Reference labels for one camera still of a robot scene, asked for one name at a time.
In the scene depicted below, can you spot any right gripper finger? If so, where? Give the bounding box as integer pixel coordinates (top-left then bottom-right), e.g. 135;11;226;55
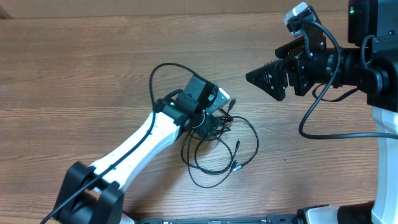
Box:
275;36;305;58
246;59;288;101

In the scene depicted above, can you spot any black cable bundle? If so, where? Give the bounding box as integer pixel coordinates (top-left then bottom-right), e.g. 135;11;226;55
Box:
180;98;260;189

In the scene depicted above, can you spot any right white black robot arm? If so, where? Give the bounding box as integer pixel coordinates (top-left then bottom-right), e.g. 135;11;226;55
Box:
246;0;397;223

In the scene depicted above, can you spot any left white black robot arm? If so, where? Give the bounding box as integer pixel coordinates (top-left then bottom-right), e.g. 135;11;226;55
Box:
49;75;230;223

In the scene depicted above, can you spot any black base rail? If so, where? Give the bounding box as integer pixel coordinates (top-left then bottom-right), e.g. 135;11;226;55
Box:
124;208;354;224

